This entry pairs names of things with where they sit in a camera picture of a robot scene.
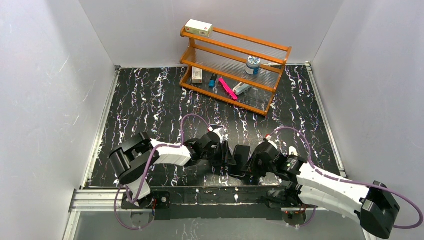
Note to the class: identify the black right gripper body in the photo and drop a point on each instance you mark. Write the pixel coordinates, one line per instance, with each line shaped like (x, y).
(252, 159)

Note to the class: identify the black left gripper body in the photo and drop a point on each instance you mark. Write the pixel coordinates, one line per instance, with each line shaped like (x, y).
(224, 152)

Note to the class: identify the black phone case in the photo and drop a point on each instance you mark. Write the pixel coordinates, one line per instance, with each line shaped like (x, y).
(241, 156)

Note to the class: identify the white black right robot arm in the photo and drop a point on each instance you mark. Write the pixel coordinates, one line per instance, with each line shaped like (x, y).
(373, 206)

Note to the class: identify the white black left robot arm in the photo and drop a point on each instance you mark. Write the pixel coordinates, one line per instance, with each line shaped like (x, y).
(132, 159)

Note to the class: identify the small white pink gadget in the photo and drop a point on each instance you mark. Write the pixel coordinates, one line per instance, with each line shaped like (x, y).
(293, 151)

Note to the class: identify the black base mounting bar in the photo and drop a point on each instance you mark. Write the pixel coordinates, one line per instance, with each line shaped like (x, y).
(231, 202)

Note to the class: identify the blue marker pen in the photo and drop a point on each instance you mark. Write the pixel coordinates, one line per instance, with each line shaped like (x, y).
(212, 81)

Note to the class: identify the pink highlighter pen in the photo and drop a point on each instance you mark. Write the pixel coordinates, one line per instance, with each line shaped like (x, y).
(229, 91)

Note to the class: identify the small white grey box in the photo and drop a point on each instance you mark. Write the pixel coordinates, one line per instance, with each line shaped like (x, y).
(196, 75)

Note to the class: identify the orange wooden shelf rack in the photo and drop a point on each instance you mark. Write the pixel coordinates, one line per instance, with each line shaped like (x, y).
(225, 53)

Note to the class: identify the blue white round jar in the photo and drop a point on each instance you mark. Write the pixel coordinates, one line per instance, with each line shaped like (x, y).
(253, 65)

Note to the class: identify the white cardboard box red label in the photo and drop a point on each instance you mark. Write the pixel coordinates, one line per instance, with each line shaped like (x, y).
(199, 28)

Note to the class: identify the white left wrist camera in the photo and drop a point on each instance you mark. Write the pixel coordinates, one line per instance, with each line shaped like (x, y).
(217, 129)

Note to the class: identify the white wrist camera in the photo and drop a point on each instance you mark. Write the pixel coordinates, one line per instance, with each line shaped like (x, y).
(268, 138)
(217, 129)

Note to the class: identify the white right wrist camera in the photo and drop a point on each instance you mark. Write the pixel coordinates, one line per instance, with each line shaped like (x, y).
(268, 138)

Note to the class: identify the aluminium rail frame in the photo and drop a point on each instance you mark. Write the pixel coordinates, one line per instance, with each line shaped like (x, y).
(150, 99)

